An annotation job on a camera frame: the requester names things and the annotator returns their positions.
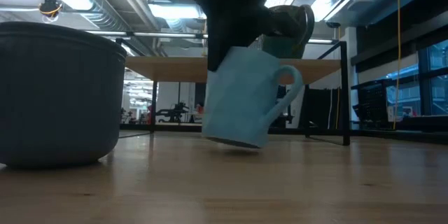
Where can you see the silver ribbed ventilation duct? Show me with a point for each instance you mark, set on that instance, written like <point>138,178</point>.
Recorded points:
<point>105,17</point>

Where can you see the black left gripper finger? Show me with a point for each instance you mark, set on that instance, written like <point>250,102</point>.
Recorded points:
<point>216,42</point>

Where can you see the white paper sign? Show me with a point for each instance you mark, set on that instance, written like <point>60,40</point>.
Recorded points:
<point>393,113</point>

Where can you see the dark green glazed mug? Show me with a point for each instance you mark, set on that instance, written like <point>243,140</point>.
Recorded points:
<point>290,47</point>

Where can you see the light blue mug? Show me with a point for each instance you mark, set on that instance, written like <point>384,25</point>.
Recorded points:
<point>241,98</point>

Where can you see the black mesh crate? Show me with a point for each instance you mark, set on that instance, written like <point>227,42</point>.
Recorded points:
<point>372,105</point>

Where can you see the large grey ribbed bowl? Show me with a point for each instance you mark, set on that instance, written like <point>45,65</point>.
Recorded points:
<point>59,94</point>

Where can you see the black round hanging camera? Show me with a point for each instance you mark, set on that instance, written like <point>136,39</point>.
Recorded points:
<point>50,7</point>

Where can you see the wooden shelf black metal frame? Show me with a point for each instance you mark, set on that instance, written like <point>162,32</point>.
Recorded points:
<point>168,70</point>

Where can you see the black background robot arm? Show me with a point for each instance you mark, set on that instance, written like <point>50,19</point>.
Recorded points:
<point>173,112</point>

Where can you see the bright ceiling light panel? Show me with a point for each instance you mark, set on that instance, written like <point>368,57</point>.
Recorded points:
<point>175,11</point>

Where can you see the black leaning panels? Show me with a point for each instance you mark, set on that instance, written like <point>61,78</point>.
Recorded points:
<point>322,108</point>

